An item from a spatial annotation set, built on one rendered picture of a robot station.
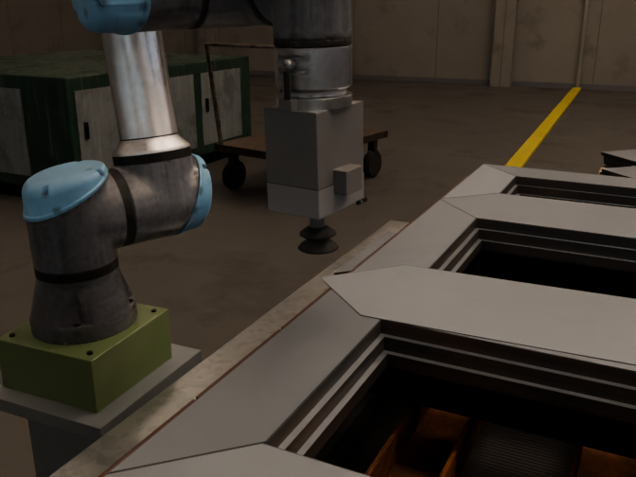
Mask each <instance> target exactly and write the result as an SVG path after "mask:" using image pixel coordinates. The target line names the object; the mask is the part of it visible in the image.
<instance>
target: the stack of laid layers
mask: <svg viewBox="0 0 636 477"><path fill-rule="evenodd" d="M501 193H503V194H511V195H520V196H528V197H537V198H545V199H553V200H562V201H570V202H579V203H595V204H603V205H611V206H620V207H628V208H636V188H627V187H618V186H608V185H590V184H581V183H572V182H562V181H553V180H543V179H534V178H525V177H515V178H514V179H513V181H512V182H511V183H510V184H509V185H508V186H507V187H506V188H505V189H504V190H503V191H502V192H501ZM481 250H484V251H489V252H496V253H503V254H510V255H515V256H528V257H534V258H540V259H547V260H553V261H560V262H566V263H573V264H579V265H585V266H592V267H598V268H605V269H611V270H617V271H624V272H631V273H636V238H622V237H615V236H607V235H600V234H593V233H585V232H578V231H571V230H563V229H556V228H549V227H541V226H534V225H527V224H519V223H512V222H504V221H491V220H483V219H476V220H475V221H474V222H473V223H472V224H471V225H470V226H469V228H468V229H467V230H466V231H465V232H464V233H463V234H462V235H461V236H460V237H459V238H458V239H457V240H456V241H455V242H454V243H453V245H452V246H451V247H450V248H449V249H448V250H447V251H446V252H445V253H444V254H443V255H442V256H441V257H440V258H439V259H438V260H437V261H436V262H435V263H434V264H433V265H432V267H431V269H436V270H442V271H449V272H455V273H461V274H462V273H463V271H464V270H465V269H466V268H467V266H468V265H469V264H470V262H471V261H472V260H473V259H474V258H475V257H476V256H477V255H478V253H479V252H480V251H481ZM386 367H391V368H395V369H398V370H403V371H407V372H411V373H415V374H419V375H423V376H427V377H432V378H436V379H440V380H447V381H451V382H456V383H460V384H464V385H467V386H472V387H476V388H480V389H485V390H488V391H492V392H497V393H501V394H505V395H510V396H513V397H517V398H525V399H529V400H533V401H537V402H541V403H545V404H550V405H554V406H557V407H562V408H566V409H570V410H574V411H578V412H582V413H586V414H591V415H598V416H602V417H606V418H610V419H614V420H619V421H623V422H626V423H631V424H635V425H636V365H631V364H625V363H619V362H610V361H605V360H599V359H595V358H589V357H584V356H578V355H573V354H568V353H562V352H556V351H552V350H546V349H541V348H535V347H530V346H525V345H519V344H510V343H505V342H499V341H493V340H489V339H483V338H478V337H472V336H468V335H462V334H457V333H451V332H447V331H441V330H436V329H430V328H425V327H416V326H411V325H406V324H401V323H396V322H391V321H385V320H380V322H379V323H378V324H377V325H376V326H375V327H374V328H373V329H372V330H371V331H370V332H369V333H368V334H367V336H366V337H365V338H364V339H363V340H362V341H361V342H360V343H359V344H358V345H357V346H356V347H355V348H354V349H353V351H352V352H351V353H350V354H349V355H348V356H347V357H346V358H345V359H344V360H343V361H342V362H341V363H340V364H339V365H338V367H337V368H336V369H335V370H334V371H333V372H332V373H331V374H330V375H329V376H328V377H327V378H326V379H325V380H324V382H323V383H322V384H321V385H320V386H319V387H318V388H317V389H316V390H315V391H314V392H313V393H312V394H311V395H310V396H309V398H308V399H307V400H306V401H305V402H304V403H303V404H302V405H301V406H300V407H299V408H298V409H297V410H296V411H295V412H294V414H293V415H292V416H291V417H290V418H289V419H288V420H287V421H286V422H285V423H284V424H283V425H282V426H281V427H280V429H279V430H278V431H277V432H276V433H275V434H274V435H273V436H272V437H271V438H270V439H269V440H268V441H267V442H266V443H264V444H267V445H270V446H274V447H277V448H280V449H282V450H286V451H291V452H295V453H298V454H301V455H304V456H307V457H310V458H314V457H315V456H316V455H317V453H318V452H319V451H320V450H321V448H322V447H323V446H324V445H325V444H326V442H327V441H328V439H329V438H330V437H331V436H332V435H333V434H334V433H335V432H336V430H337V429H338V428H339V427H340V425H341V424H342V423H343V422H344V420H345V419H346V418H347V416H348V415H349V414H350V413H351V411H352V410H353V409H354V408H355V406H356V405H357V404H358V403H359V401H360V400H361V399H362V397H363V396H364V395H365V394H366V392H367V391H368V390H369V389H370V388H371V386H372V385H373V384H374V383H375V381H376V380H377V379H378V378H379V376H380V375H381V374H382V372H383V371H384V370H385V369H386Z"/></svg>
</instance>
